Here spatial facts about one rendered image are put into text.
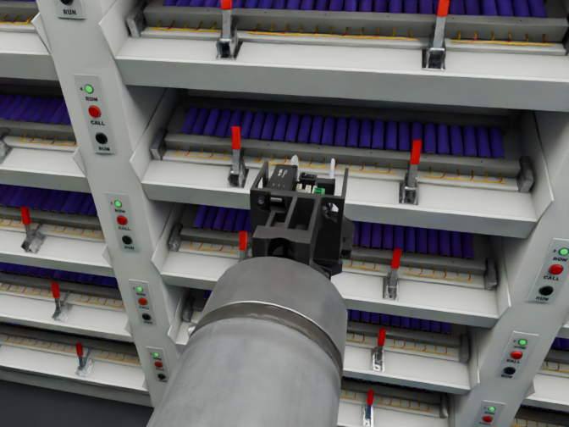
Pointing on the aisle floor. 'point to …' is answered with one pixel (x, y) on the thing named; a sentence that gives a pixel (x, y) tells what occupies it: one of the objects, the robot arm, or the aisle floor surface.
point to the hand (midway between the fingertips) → (315, 191)
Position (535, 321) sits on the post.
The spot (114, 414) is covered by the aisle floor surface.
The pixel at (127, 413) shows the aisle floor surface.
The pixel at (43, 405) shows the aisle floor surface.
